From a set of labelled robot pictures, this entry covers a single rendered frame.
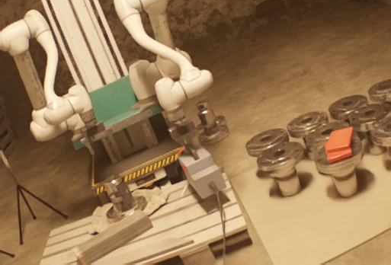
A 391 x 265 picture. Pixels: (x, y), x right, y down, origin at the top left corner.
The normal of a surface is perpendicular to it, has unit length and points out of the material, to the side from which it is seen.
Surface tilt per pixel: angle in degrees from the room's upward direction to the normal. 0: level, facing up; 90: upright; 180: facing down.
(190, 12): 90
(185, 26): 90
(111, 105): 90
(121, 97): 90
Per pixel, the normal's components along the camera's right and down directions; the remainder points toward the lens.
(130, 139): 0.18, 0.22
